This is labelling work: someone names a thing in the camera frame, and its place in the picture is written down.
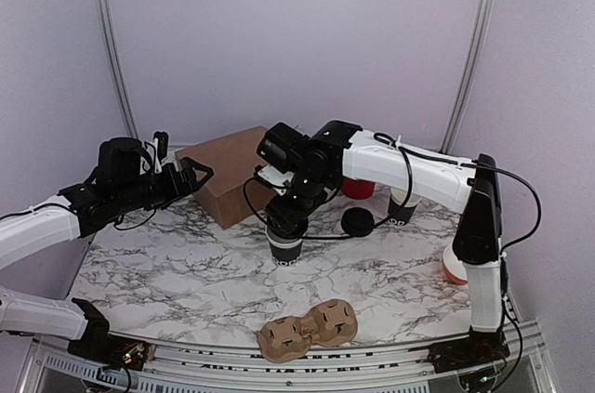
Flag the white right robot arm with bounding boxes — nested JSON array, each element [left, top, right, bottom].
[[257, 121, 509, 372]]

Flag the black plastic cup lid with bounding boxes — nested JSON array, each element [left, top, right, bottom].
[[266, 219, 309, 242]]

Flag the red cylindrical canister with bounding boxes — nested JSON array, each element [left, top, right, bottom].
[[341, 177, 376, 200]]

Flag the aluminium frame post left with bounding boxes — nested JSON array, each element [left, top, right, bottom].
[[96, 0, 139, 138]]

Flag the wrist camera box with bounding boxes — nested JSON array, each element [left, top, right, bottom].
[[257, 122, 310, 173], [152, 131, 169, 164]]

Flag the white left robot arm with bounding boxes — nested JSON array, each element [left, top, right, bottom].
[[1, 132, 214, 370]]

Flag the black paper coffee cup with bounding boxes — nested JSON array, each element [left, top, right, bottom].
[[265, 227, 303, 267]]

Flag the brown cardboard cup carrier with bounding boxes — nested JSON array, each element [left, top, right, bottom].
[[257, 299, 359, 363]]

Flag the aluminium frame post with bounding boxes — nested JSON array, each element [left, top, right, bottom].
[[440, 0, 494, 154], [96, 0, 139, 138]]

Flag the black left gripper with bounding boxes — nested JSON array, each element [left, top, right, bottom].
[[114, 156, 214, 214]]

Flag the black plastic cup lids stack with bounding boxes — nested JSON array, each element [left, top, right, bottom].
[[340, 207, 375, 237]]

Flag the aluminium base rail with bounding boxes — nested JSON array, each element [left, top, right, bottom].
[[15, 321, 560, 392]]

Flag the orange white bowl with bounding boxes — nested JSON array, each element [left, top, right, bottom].
[[442, 245, 468, 285]]

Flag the black stacked paper cup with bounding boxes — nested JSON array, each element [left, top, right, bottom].
[[388, 188, 421, 227]]

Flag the brown paper bag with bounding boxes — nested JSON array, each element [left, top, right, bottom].
[[176, 126, 266, 229]]

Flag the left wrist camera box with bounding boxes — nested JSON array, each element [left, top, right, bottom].
[[152, 131, 169, 164]]

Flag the aluminium frame post right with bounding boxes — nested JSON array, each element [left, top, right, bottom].
[[440, 0, 494, 154]]

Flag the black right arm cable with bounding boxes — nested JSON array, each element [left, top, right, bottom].
[[244, 132, 543, 250]]

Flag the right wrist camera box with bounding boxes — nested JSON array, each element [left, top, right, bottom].
[[257, 122, 310, 173]]

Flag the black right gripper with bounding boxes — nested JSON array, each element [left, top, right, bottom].
[[265, 169, 330, 234]]

